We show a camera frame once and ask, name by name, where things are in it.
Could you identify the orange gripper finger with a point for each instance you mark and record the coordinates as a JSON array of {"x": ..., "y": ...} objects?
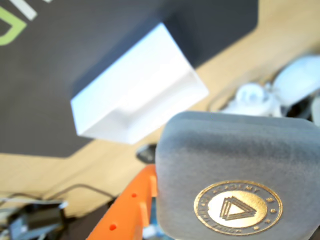
[{"x": 127, "y": 212}]

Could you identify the grey case with gold emblem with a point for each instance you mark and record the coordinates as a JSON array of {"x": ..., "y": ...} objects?
[{"x": 225, "y": 155}]

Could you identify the small black object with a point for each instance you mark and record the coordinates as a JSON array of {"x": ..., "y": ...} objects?
[{"x": 146, "y": 153}]

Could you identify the dark electronic device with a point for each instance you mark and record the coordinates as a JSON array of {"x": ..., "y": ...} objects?
[{"x": 32, "y": 220}]

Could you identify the white open cardboard box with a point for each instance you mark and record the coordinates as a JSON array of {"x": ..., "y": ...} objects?
[{"x": 140, "y": 87}]

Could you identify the dark mat with WOWROBO logo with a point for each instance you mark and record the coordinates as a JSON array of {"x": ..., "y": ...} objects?
[{"x": 50, "y": 87}]

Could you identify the white round plastic part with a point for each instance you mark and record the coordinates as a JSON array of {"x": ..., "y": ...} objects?
[{"x": 252, "y": 100}]

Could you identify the white rounded device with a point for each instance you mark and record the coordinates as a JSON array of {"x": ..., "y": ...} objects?
[{"x": 297, "y": 80}]

